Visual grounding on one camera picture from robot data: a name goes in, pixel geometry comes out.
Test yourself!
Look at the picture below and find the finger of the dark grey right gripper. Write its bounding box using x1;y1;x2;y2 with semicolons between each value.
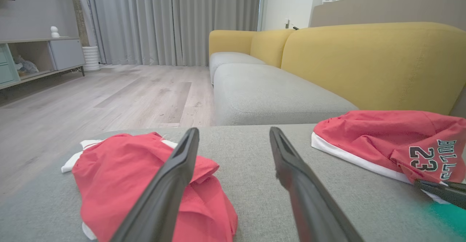
441;181;466;194
413;179;466;210

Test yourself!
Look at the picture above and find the yellow sofa armrest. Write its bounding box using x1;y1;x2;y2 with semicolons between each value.
209;30;257;57

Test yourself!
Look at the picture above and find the red jersey with white sleeves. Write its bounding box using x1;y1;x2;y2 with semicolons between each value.
61;132;238;242

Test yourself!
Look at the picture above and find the small grey sofa seat cushion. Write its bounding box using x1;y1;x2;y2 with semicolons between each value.
209;52;268;84

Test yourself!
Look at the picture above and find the red garment with white band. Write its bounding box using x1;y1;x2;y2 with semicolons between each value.
311;110;466;204

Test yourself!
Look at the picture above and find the white ribbed floor vase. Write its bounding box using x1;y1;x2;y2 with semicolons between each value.
82;46;101;72

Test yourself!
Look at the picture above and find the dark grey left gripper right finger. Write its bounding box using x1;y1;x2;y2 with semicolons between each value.
269;126;365;242

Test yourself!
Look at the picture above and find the bundle inside cabinet shelf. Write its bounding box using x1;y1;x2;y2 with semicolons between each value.
14;55;39;77

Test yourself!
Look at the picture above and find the low grey TV cabinet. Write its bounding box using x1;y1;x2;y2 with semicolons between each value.
0;36;86;90

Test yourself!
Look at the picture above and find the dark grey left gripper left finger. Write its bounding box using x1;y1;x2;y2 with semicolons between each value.
110;127;200;242

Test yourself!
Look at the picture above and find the wide yellow sofa backrest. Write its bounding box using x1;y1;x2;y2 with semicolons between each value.
280;22;466;116

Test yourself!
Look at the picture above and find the narrow yellow sofa backrest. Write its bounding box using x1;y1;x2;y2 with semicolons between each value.
250;29;295;68

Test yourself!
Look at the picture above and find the large grey sofa seat cushion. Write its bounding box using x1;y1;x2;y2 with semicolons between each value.
213;63;359;126

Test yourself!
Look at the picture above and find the grey pleated curtain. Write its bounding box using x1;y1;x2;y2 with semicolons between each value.
86;0;262;67

